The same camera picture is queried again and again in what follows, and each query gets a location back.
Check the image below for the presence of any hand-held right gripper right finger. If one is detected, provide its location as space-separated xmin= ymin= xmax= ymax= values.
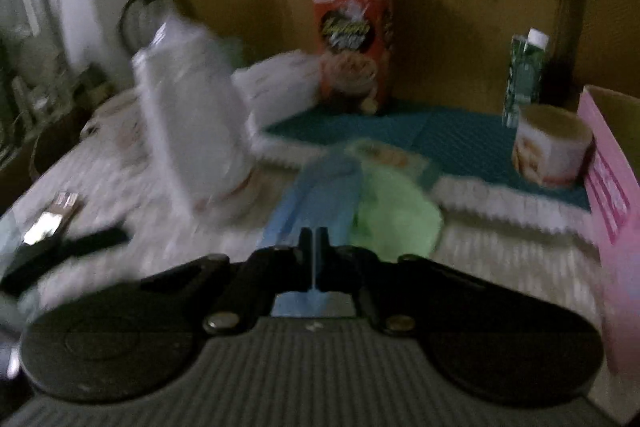
xmin=314 ymin=227 xmax=483 ymax=338

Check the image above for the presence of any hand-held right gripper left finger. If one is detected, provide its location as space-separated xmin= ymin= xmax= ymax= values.
xmin=142 ymin=227 xmax=314 ymax=337

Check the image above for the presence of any light blue cloth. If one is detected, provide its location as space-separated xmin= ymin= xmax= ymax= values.
xmin=260 ymin=154 xmax=365 ymax=315

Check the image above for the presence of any pink tin box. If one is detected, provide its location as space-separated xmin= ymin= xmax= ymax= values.
xmin=577 ymin=84 xmax=640 ymax=410

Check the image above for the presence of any white soft packet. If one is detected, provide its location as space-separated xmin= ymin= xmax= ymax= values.
xmin=234 ymin=49 xmax=323 ymax=145

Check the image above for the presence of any shiny phone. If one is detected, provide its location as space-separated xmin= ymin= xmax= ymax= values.
xmin=21 ymin=191 xmax=82 ymax=250

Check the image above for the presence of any light green cloth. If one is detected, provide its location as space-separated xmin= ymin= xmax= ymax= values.
xmin=349 ymin=167 xmax=445 ymax=258

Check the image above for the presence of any white plastic bag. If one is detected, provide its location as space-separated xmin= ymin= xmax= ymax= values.
xmin=131 ymin=19 xmax=253 ymax=214

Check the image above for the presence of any teal mat with white fringe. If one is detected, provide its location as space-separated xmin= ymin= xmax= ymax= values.
xmin=252 ymin=101 xmax=601 ymax=242

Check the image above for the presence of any red cereal box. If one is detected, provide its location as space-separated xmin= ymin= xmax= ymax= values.
xmin=311 ymin=0 xmax=396 ymax=116

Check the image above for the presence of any round white food tub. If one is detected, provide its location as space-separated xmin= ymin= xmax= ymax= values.
xmin=512 ymin=103 xmax=595 ymax=186

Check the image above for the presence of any black electric kettle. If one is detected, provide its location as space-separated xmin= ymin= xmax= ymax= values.
xmin=119 ymin=0 xmax=187 ymax=52

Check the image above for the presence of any brown chair back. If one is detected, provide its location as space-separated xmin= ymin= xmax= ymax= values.
xmin=555 ymin=0 xmax=640 ymax=108

